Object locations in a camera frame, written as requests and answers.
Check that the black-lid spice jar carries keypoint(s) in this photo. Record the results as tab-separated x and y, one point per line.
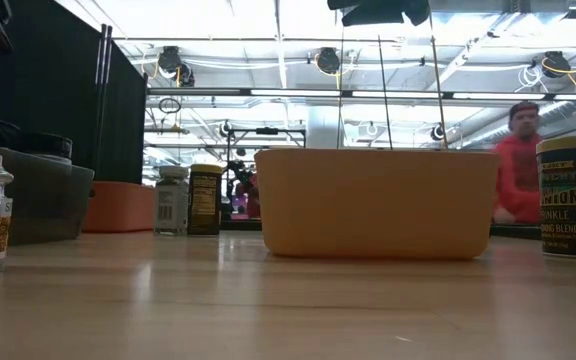
48	145

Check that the white building column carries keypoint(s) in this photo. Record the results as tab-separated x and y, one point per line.
324	127

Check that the orange plastic bin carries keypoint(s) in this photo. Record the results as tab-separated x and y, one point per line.
118	207

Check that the long ceiling strip light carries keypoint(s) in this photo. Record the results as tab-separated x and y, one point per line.
293	93

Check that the thin black rod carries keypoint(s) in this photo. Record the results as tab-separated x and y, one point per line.
341	85
385	90
437	75

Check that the yellow plastic bin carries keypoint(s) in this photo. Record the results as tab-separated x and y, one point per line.
378	205

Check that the white-lid spice jar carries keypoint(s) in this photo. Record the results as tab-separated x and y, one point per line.
171	205

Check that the black frame stand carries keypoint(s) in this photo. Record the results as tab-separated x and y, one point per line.
267	131

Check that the yellow-lid dark spice jar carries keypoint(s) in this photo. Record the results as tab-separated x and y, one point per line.
570	200
204	200

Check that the grey translucent plastic bin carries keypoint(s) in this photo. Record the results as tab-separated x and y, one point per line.
48	200

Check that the black curtain panel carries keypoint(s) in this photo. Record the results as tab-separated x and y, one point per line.
68	100

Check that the person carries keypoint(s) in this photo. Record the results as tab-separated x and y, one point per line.
518	170
253	197

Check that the grey metal pole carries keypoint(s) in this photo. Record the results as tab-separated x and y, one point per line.
108	75
100	75

